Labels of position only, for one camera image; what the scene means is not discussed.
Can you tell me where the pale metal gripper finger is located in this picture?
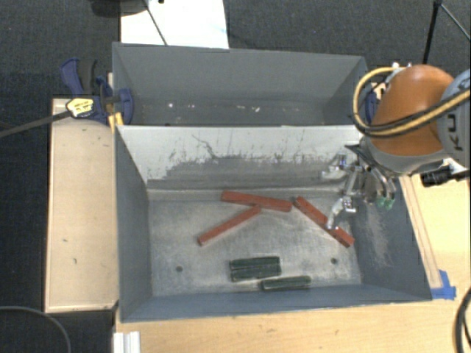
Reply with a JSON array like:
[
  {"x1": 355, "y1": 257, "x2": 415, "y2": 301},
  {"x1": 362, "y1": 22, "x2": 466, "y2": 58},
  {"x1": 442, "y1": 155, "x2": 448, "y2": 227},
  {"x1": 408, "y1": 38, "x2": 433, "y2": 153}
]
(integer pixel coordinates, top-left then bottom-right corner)
[
  {"x1": 319, "y1": 153, "x2": 350, "y2": 179},
  {"x1": 325, "y1": 196, "x2": 358, "y2": 231}
]

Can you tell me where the red-brown flat block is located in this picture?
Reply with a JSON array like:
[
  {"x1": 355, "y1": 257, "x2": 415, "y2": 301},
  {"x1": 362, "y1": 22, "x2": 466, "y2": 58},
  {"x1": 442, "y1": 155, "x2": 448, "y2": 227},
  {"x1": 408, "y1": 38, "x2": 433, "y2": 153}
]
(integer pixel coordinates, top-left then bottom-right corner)
[
  {"x1": 220, "y1": 190, "x2": 294, "y2": 214},
  {"x1": 292, "y1": 196, "x2": 356, "y2": 249},
  {"x1": 196, "y1": 204, "x2": 263, "y2": 247}
]

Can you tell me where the dark green flat block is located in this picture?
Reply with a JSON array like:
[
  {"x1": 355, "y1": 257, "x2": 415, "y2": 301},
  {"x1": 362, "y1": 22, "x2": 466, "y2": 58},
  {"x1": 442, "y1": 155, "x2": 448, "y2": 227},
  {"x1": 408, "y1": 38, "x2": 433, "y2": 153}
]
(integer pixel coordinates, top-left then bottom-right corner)
[
  {"x1": 230, "y1": 263, "x2": 283, "y2": 283},
  {"x1": 260, "y1": 274, "x2": 313, "y2": 293},
  {"x1": 228, "y1": 256, "x2": 282, "y2": 271}
]

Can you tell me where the grey metal bin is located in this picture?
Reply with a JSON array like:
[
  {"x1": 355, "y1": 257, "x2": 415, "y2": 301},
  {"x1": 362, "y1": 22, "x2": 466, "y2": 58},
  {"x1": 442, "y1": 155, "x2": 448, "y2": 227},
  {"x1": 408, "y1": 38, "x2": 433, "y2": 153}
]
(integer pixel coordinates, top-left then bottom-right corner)
[{"x1": 111, "y1": 41, "x2": 433, "y2": 324}]

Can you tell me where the pale wood flat board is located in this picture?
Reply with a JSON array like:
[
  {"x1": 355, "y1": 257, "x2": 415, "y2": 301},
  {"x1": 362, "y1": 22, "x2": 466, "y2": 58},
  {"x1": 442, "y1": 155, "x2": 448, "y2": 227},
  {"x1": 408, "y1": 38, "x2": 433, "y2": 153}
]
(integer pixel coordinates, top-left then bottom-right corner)
[{"x1": 43, "y1": 97, "x2": 121, "y2": 314}]

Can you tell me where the black cylinder on white bracket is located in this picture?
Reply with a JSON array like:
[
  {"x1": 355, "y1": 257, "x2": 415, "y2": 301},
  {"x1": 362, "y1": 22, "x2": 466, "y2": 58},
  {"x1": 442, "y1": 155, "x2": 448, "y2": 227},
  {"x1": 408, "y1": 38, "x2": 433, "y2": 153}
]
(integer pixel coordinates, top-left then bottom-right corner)
[{"x1": 420, "y1": 159, "x2": 471, "y2": 188}]

